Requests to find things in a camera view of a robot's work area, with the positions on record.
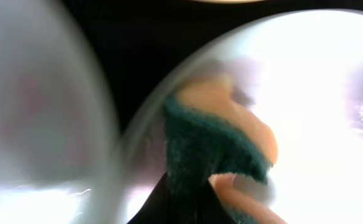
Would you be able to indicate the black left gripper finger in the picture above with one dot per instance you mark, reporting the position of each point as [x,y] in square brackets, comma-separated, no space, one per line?
[161,207]

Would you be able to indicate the green yellow sponge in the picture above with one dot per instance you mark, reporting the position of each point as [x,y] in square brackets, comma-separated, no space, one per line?
[213,138]

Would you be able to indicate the round black tray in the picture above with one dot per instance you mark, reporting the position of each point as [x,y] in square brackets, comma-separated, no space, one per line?
[138,42]

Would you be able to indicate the mint plate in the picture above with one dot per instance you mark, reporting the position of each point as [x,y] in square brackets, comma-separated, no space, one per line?
[302,73]
[56,124]

